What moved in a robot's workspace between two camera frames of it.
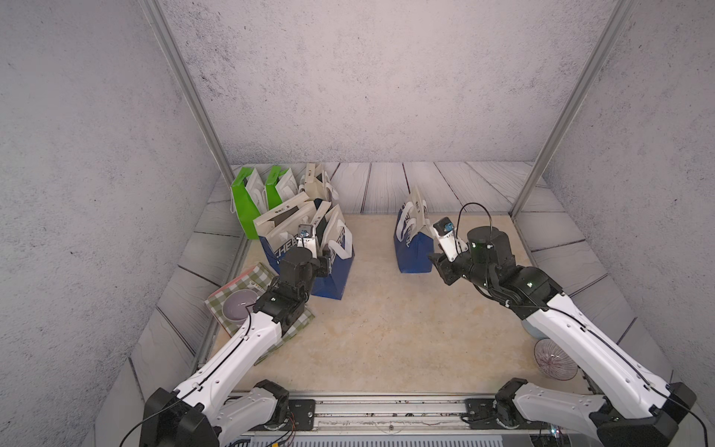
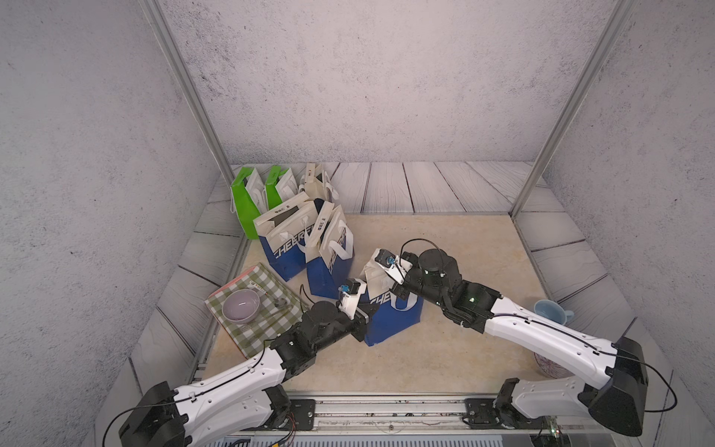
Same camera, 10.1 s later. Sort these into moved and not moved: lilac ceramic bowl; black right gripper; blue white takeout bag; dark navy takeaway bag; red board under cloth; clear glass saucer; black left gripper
Moved: black left gripper; black right gripper
Not moved: blue white takeout bag; clear glass saucer; dark navy takeaway bag; lilac ceramic bowl; red board under cloth
